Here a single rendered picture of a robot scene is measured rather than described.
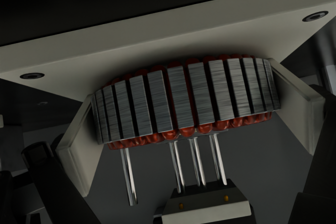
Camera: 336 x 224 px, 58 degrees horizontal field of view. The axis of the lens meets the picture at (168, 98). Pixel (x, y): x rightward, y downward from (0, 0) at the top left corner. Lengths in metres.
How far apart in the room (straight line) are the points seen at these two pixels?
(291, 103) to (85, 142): 0.11
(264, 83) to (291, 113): 0.02
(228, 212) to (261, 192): 0.24
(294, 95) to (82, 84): 0.11
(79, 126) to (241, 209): 0.12
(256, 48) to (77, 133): 0.10
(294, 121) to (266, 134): 0.28
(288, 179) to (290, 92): 0.30
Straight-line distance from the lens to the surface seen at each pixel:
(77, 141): 0.16
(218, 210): 0.22
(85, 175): 0.16
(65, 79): 0.16
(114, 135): 0.15
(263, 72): 0.16
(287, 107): 0.18
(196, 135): 0.31
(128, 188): 0.27
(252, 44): 0.16
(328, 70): 0.42
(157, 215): 0.42
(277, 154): 0.46
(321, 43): 0.27
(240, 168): 0.45
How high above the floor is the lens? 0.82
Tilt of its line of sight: 8 degrees down
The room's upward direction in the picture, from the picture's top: 169 degrees clockwise
